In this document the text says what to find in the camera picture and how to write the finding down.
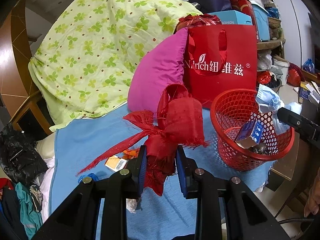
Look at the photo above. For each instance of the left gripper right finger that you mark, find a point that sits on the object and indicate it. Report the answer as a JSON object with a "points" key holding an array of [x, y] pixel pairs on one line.
{"points": [[186, 169]]}

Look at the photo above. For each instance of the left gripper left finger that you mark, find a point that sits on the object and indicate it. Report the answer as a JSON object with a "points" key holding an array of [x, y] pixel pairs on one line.
{"points": [[138, 170]]}

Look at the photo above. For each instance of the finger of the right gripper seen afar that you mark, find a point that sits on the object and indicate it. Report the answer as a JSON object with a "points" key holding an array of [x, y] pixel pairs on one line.
{"points": [[308, 130]]}

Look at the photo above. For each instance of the orange wrapper trash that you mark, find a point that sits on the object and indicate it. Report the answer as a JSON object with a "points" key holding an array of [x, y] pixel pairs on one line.
{"points": [[131, 153]]}

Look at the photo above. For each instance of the orange white medicine box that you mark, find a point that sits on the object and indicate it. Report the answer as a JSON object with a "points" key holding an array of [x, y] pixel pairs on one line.
{"points": [[116, 163]]}

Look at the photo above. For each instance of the light blue face mask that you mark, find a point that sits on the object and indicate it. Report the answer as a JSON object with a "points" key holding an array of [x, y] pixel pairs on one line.
{"points": [[269, 101]]}

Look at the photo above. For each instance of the red fabric ribbon bow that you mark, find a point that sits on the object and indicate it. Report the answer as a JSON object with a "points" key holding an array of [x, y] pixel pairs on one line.
{"points": [[178, 121]]}

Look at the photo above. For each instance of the black plastic bag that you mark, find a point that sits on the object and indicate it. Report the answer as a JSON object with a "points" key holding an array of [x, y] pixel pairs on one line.
{"points": [[261, 149]]}

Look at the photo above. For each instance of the blue toothpaste box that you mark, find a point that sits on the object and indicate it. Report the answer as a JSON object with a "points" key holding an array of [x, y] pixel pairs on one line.
{"points": [[250, 134]]}

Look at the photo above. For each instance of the white tissue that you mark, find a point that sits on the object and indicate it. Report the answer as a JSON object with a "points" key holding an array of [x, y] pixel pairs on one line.
{"points": [[131, 205]]}

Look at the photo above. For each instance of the red mesh trash basket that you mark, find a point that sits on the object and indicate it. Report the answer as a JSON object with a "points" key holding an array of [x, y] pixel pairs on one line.
{"points": [[229, 112]]}

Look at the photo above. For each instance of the blue blanket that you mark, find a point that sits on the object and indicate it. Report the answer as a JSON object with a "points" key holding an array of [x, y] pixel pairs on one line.
{"points": [[162, 212]]}

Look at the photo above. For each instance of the white bed sheet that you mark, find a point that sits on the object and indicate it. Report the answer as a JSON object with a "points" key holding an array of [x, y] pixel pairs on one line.
{"points": [[45, 187]]}

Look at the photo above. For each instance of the magenta pillow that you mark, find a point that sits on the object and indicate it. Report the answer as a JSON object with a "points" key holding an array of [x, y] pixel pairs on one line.
{"points": [[159, 68]]}

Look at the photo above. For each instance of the green clover quilt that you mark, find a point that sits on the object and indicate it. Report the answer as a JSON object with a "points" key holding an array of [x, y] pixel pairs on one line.
{"points": [[86, 62]]}

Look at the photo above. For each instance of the red paper gift bag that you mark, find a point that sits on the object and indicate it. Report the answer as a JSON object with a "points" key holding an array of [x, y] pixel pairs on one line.
{"points": [[219, 58]]}

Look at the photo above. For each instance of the teal garment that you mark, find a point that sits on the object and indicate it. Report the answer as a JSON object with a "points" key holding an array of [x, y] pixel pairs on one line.
{"points": [[29, 217]]}

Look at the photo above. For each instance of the black puffer jacket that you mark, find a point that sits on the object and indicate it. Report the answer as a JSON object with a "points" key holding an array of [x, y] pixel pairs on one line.
{"points": [[20, 160]]}

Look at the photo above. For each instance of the blue storage bin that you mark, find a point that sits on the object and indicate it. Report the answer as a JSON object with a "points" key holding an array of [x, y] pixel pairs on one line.
{"points": [[261, 17]]}

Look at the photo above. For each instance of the red garment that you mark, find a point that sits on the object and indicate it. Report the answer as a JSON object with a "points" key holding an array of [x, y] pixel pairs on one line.
{"points": [[6, 183]]}

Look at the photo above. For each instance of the light blue shoe box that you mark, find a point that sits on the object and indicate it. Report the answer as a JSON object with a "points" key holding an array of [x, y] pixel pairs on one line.
{"points": [[233, 17]]}

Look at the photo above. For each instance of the wooden pillar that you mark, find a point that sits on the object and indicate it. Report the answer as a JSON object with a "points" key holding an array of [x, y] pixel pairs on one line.
{"points": [[19, 94]]}

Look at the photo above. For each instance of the red gift box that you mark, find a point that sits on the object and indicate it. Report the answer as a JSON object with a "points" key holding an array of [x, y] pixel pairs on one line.
{"points": [[245, 6]]}

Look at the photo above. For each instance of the red foil bag behind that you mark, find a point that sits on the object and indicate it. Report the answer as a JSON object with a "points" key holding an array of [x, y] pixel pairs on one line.
{"points": [[191, 21]]}

